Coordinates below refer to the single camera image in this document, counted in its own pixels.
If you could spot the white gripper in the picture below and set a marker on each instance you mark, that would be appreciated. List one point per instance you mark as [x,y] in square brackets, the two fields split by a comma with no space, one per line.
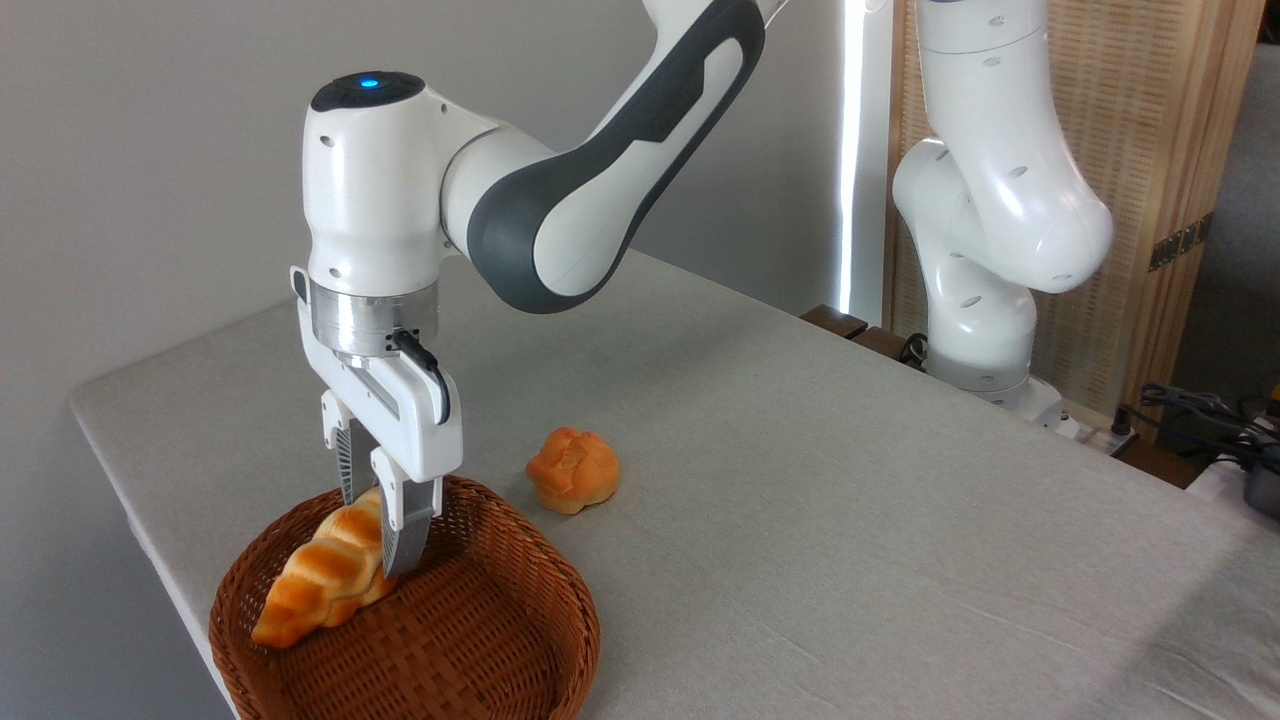
[425,430]

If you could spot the long braided bread loaf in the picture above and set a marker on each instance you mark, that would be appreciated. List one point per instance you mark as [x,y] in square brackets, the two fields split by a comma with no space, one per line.
[320,585]

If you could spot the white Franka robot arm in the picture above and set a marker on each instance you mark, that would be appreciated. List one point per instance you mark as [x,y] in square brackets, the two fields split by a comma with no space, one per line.
[1000,200]

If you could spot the round knotted bread roll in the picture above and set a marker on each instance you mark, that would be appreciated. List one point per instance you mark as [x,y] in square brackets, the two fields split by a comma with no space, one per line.
[575,470]

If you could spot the brown woven wicker basket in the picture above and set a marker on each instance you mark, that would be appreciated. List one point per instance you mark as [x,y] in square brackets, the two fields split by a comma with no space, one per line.
[470,630]

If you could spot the grey tablecloth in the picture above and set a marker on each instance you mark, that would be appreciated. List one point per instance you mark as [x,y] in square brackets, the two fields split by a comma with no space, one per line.
[850,520]

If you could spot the dark brown wooden block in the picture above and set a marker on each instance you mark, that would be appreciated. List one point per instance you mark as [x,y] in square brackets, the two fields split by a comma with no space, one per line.
[835,321]
[885,345]

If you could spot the metal screen hinge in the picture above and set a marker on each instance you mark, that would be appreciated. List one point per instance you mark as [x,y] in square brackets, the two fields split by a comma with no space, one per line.
[1180,242]

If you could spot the wooden bamboo folding screen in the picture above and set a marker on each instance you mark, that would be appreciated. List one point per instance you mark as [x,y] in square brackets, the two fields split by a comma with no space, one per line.
[1160,120]

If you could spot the dark grey round object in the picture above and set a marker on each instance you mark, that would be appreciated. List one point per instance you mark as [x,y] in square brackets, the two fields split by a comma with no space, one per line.
[1265,492]

